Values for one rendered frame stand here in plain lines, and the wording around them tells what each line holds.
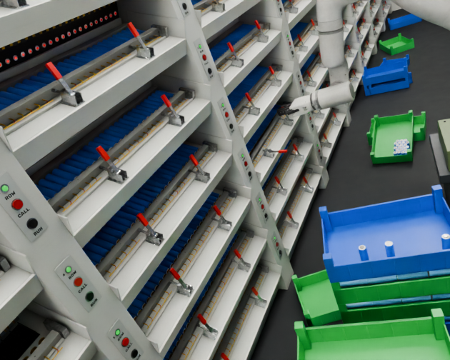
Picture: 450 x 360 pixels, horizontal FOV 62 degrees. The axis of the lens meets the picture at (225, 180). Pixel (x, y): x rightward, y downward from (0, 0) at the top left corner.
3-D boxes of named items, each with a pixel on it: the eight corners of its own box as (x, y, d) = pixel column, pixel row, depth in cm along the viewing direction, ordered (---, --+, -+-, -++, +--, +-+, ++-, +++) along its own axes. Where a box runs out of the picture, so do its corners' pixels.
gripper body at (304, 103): (316, 113, 157) (292, 120, 163) (322, 103, 164) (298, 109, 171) (310, 98, 154) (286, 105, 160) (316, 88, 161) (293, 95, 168)
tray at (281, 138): (302, 117, 185) (304, 100, 178) (259, 192, 142) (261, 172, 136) (263, 109, 191) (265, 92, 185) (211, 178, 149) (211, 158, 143)
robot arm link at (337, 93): (321, 86, 160) (315, 94, 153) (351, 76, 152) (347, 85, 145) (327, 103, 163) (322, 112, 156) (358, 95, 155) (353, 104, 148)
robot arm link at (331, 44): (326, 22, 151) (331, 93, 166) (315, 33, 139) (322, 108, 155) (348, 18, 146) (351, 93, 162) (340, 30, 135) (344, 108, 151)
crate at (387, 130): (413, 161, 197) (411, 151, 191) (372, 163, 208) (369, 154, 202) (414, 119, 212) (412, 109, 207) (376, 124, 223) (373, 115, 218)
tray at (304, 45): (325, 34, 224) (329, 10, 216) (297, 73, 182) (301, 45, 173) (293, 29, 231) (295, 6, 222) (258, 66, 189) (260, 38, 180)
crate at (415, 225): (442, 208, 97) (439, 183, 93) (472, 266, 80) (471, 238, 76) (325, 228, 106) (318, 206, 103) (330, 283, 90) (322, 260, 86)
